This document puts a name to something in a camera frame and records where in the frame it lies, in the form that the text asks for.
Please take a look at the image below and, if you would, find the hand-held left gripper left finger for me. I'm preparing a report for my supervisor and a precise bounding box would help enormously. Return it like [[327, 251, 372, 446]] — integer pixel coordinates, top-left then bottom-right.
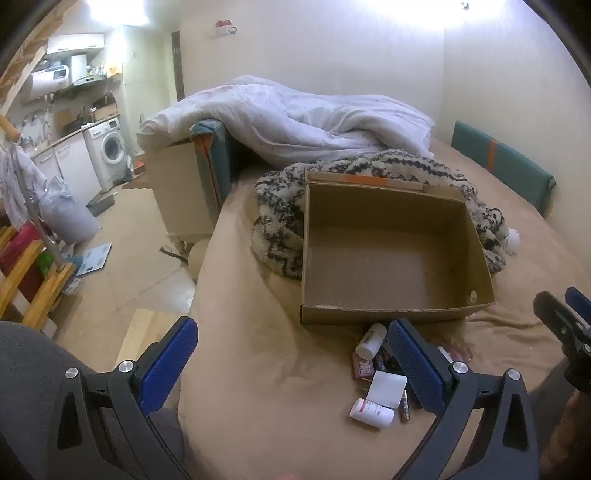
[[46, 316, 199, 480]]

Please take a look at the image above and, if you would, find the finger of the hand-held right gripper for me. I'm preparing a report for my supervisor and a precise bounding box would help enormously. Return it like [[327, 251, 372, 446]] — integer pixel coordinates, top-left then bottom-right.
[[533, 291, 591, 354], [566, 286, 591, 324]]

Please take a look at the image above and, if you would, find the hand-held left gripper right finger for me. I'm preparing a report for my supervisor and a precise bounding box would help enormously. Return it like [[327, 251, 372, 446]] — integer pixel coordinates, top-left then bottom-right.
[[387, 318, 541, 480]]

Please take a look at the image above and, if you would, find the dark cosmetic tube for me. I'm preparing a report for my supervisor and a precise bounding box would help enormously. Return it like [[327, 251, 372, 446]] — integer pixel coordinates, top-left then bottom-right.
[[373, 348, 400, 374]]

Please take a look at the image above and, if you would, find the white charger cube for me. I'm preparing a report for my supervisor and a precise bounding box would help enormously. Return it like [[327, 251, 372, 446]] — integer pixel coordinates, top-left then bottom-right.
[[367, 370, 408, 409]]

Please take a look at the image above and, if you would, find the white pill bottle blue label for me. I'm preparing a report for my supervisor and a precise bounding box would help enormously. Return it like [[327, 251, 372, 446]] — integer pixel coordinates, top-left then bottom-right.
[[355, 323, 387, 358]]

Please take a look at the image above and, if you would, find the pink patterned small case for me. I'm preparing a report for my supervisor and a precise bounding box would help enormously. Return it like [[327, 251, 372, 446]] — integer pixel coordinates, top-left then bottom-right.
[[353, 353, 376, 380]]

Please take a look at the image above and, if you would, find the white pill bottle pink label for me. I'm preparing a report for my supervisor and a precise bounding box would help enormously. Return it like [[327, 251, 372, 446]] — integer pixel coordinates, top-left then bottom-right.
[[349, 398, 395, 429]]

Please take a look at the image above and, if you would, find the cardboard box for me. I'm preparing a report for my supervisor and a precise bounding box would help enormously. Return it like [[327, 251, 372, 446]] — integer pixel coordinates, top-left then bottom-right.
[[300, 171, 496, 326]]

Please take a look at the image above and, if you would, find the person's right hand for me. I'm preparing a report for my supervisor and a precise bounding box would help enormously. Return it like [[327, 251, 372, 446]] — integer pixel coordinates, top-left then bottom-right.
[[540, 385, 591, 472]]

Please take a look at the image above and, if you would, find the light wooden plank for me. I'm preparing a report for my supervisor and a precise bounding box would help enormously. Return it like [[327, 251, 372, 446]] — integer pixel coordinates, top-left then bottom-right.
[[115, 309, 183, 370]]

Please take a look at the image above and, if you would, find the beige bed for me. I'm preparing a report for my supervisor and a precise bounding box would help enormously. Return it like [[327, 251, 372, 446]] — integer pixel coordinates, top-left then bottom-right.
[[178, 136, 591, 480]]

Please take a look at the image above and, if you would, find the bathroom scale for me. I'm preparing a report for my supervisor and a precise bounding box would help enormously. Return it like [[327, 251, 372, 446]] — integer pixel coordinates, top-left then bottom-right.
[[76, 243, 113, 277]]

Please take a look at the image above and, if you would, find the yellow wooden rack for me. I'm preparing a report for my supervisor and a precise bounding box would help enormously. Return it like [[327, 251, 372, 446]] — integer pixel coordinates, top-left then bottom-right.
[[0, 222, 77, 330]]

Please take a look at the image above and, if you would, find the teal cushion with orange stripe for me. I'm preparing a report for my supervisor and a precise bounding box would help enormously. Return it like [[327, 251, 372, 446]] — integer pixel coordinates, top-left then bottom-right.
[[191, 119, 241, 208], [451, 121, 557, 217]]

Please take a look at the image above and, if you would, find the beige wooden nightstand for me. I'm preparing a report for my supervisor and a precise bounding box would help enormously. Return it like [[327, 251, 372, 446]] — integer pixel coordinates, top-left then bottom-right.
[[143, 138, 218, 252]]

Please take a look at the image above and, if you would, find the dark floor tray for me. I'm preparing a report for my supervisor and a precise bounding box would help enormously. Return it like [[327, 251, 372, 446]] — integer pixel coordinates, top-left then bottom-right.
[[88, 194, 118, 217]]

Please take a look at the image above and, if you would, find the grey trash bag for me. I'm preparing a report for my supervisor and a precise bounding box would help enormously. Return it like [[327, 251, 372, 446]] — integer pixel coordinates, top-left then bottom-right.
[[39, 178, 100, 243]]

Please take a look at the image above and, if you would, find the black and white fuzzy blanket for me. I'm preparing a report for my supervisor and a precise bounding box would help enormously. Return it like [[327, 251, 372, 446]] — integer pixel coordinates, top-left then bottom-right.
[[252, 149, 522, 280]]

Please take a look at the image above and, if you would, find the red cloth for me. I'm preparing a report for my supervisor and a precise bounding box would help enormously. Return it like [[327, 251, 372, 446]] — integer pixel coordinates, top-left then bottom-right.
[[0, 224, 47, 296]]

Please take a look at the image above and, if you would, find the white kitchen cabinet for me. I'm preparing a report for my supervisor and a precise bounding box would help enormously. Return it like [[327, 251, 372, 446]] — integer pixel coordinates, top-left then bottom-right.
[[32, 134, 102, 208]]

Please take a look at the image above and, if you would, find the white washing machine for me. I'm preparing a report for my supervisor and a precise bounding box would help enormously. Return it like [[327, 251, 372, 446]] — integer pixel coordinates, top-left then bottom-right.
[[83, 117, 129, 192]]

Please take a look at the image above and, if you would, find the white hanging cloth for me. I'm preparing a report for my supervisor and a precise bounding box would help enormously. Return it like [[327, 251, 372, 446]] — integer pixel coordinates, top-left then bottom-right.
[[0, 148, 47, 229]]

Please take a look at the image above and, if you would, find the white duvet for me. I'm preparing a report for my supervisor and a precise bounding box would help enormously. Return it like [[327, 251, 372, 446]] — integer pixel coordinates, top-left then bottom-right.
[[139, 75, 437, 169]]

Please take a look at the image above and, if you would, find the white cylindrical water heater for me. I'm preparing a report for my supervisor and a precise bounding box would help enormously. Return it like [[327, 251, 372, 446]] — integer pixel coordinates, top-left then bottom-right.
[[68, 53, 89, 86]]

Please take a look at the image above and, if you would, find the wooden stair beam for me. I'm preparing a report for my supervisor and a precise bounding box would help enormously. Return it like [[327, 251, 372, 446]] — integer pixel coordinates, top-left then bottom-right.
[[0, 0, 79, 116]]

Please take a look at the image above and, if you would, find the dark door frame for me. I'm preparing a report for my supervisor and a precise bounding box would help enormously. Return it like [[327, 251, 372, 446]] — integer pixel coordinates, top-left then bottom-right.
[[171, 30, 185, 104]]

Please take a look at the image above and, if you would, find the white wall cabinet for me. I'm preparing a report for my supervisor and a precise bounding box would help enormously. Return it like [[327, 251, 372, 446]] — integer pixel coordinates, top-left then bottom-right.
[[46, 33, 106, 56]]

